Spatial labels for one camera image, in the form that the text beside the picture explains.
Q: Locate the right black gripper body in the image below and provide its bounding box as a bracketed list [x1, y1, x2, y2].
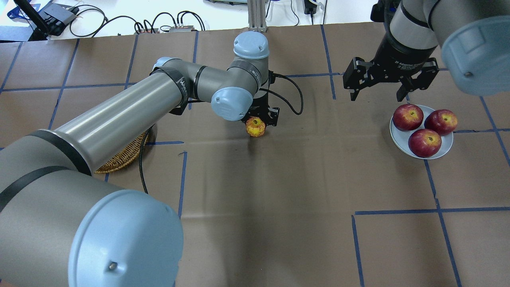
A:
[343, 34, 439, 91]

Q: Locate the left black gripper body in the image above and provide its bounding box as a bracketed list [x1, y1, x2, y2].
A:
[240, 90, 280, 126]

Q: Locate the yellow red apple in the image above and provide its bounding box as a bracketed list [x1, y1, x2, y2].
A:
[245, 117, 266, 138]

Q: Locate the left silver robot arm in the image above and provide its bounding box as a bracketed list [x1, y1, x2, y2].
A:
[0, 31, 270, 287]

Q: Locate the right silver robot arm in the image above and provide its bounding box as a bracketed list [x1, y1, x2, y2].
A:
[343, 0, 510, 102]

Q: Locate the red apple on plate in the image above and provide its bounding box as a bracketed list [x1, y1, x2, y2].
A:
[393, 104, 424, 132]
[424, 109, 458, 136]
[408, 129, 442, 158]

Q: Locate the light blue plate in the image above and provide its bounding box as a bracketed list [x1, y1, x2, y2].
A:
[390, 104, 458, 159]

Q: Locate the wicker basket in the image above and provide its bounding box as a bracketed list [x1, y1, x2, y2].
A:
[94, 128, 151, 174]

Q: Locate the black power adapter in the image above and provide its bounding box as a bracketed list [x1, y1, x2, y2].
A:
[304, 0, 319, 15]

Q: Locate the black grey hub box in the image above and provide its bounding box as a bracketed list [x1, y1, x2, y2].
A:
[39, 2, 79, 36]

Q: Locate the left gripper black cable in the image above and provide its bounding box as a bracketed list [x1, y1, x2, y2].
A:
[259, 72, 304, 116]

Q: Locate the aluminium frame post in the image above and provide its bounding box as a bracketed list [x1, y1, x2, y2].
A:
[247, 0, 267, 33]

